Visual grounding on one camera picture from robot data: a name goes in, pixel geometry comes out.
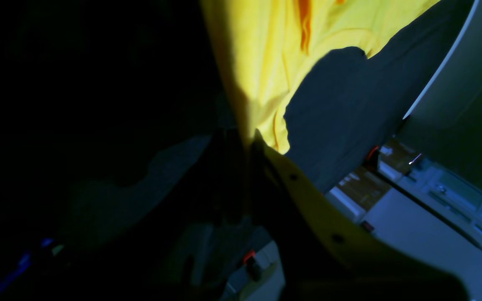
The red blue clamp bottom right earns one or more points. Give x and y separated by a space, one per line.
371 161

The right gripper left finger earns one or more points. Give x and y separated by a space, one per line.
154 260

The yellow t-shirt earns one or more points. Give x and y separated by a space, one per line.
265 48

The red clamp right edge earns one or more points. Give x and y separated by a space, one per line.
252 267

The black table cloth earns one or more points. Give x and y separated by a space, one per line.
346 105

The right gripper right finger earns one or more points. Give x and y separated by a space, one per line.
324 256

